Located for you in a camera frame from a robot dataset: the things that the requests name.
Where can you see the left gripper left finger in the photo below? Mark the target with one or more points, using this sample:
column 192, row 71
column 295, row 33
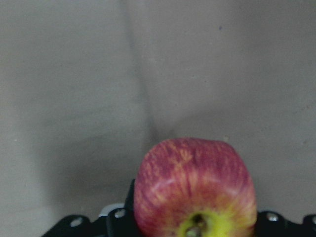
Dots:
column 115, row 220

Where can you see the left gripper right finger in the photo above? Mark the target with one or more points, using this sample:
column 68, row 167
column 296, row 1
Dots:
column 273, row 224

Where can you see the red yellow apple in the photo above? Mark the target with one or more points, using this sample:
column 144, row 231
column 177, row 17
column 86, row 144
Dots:
column 190, row 187

